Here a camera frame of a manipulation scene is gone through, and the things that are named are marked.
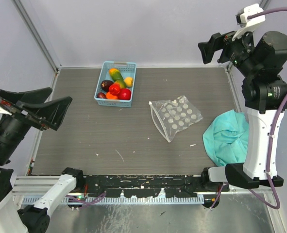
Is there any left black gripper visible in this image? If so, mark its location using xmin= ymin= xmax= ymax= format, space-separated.
xmin=0 ymin=84 xmax=73 ymax=162

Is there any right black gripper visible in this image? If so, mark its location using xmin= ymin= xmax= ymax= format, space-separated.
xmin=198 ymin=22 xmax=260 ymax=78

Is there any small dark purple fake fruit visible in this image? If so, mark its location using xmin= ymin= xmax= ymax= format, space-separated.
xmin=96 ymin=92 xmax=107 ymax=99

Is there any orange fake fruit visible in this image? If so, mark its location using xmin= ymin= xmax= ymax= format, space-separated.
xmin=106 ymin=92 xmax=118 ymax=100

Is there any small red fake fruit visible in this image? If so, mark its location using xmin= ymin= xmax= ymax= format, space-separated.
xmin=109 ymin=84 xmax=121 ymax=96

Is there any green orange fake mango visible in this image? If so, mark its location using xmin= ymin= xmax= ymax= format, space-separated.
xmin=109 ymin=68 xmax=124 ymax=82

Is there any yellow green fake mango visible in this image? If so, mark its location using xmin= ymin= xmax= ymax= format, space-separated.
xmin=115 ymin=80 xmax=127 ymax=89

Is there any red fake apple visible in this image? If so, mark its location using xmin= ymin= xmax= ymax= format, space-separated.
xmin=118 ymin=88 xmax=132 ymax=100

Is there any clear zip top bag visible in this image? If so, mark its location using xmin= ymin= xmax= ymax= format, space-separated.
xmin=149 ymin=95 xmax=203 ymax=143

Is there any yellow fake peach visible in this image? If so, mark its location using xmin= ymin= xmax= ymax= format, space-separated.
xmin=123 ymin=76 xmax=134 ymax=88

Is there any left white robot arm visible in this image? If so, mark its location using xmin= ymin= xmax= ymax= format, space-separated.
xmin=0 ymin=87 xmax=85 ymax=233

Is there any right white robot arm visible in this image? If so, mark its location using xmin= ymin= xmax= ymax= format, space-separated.
xmin=198 ymin=31 xmax=287 ymax=191

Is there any light blue plastic basket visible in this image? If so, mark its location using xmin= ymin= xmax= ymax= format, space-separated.
xmin=94 ymin=61 xmax=136 ymax=108

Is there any teal cloth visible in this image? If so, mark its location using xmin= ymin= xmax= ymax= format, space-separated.
xmin=203 ymin=110 xmax=249 ymax=166

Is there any grey slotted cable duct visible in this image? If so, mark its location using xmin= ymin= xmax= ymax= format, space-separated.
xmin=22 ymin=195 xmax=204 ymax=205

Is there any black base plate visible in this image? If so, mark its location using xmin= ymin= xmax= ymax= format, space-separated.
xmin=72 ymin=175 xmax=222 ymax=198

